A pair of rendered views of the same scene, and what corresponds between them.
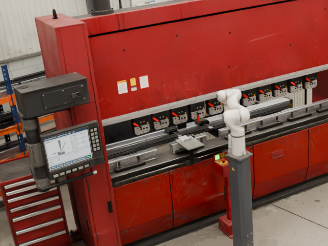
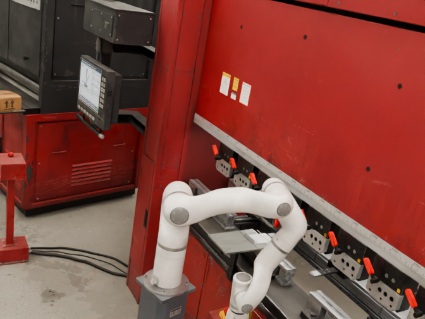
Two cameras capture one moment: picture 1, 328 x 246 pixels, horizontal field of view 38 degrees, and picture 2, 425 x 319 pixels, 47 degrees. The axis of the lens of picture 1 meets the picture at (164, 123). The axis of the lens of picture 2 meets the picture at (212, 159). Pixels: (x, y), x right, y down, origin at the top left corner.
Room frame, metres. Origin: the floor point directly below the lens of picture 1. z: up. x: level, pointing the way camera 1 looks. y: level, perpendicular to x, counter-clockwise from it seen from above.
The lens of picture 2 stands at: (3.62, -2.36, 2.20)
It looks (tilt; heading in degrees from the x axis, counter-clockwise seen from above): 20 degrees down; 81
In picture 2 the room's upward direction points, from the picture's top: 10 degrees clockwise
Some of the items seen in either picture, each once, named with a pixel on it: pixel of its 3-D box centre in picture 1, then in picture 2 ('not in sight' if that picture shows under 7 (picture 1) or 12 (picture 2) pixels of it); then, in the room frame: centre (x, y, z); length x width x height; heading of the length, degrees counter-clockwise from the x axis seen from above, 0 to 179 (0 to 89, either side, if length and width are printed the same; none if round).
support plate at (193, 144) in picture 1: (189, 143); (239, 241); (4.18, -0.23, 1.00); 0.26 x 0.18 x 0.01; 23
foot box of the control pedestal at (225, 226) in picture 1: (232, 225); not in sight; (4.11, -0.58, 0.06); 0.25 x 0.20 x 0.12; 25
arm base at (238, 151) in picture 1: (238, 144); (169, 263); (3.80, -0.63, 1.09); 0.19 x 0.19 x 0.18
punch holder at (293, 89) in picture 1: (294, 84); not in sight; (4.84, -1.44, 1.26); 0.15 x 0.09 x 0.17; 113
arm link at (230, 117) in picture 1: (233, 122); (176, 213); (3.80, -0.60, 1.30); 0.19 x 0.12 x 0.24; 90
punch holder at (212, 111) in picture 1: (214, 104); (322, 229); (4.46, -0.51, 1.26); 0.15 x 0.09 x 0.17; 113
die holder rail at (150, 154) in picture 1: (132, 159); (210, 202); (4.10, 0.34, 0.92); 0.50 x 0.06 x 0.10; 113
